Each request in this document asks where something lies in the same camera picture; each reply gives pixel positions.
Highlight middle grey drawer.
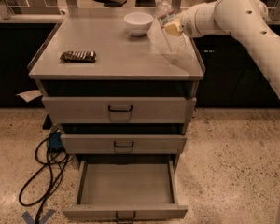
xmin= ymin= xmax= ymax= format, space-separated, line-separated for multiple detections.
xmin=61 ymin=134 xmax=186 ymax=154

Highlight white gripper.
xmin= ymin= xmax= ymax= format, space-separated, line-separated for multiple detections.
xmin=164 ymin=2 xmax=218 ymax=38

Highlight bottom grey drawer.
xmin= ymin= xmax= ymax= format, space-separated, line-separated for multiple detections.
xmin=63 ymin=156 xmax=188 ymax=224

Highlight white ceramic bowl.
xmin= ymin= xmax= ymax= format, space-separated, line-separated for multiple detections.
xmin=124 ymin=12 xmax=154 ymax=36

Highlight dark striped snack bar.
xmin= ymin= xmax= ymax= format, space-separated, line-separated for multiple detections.
xmin=60 ymin=51 xmax=96 ymax=63

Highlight long white counter rail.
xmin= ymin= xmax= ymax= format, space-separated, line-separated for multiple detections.
xmin=0 ymin=10 xmax=280 ymax=30

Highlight grey drawer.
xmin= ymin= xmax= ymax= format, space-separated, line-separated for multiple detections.
xmin=61 ymin=134 xmax=186 ymax=154
xmin=43 ymin=97 xmax=196 ymax=124
xmin=63 ymin=156 xmax=188 ymax=224

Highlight top grey drawer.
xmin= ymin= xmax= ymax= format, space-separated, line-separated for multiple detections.
xmin=43 ymin=97 xmax=196 ymax=124

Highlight black floor cables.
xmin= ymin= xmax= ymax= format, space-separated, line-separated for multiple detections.
xmin=18 ymin=136 xmax=73 ymax=224

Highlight black chair armrest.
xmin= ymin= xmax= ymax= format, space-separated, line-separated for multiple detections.
xmin=93 ymin=0 xmax=127 ymax=7

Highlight clear plastic water bottle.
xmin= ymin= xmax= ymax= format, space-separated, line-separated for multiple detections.
xmin=155 ymin=0 xmax=186 ymax=53

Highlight blue power box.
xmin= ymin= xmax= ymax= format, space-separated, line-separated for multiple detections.
xmin=47 ymin=132 xmax=64 ymax=152

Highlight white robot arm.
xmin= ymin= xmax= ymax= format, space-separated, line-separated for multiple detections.
xmin=171 ymin=0 xmax=280 ymax=224

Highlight white paper sheet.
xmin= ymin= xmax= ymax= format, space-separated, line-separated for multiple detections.
xmin=18 ymin=90 xmax=42 ymax=103

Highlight grey drawer cabinet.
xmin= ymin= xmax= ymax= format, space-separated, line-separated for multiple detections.
xmin=27 ymin=7 xmax=206 ymax=173

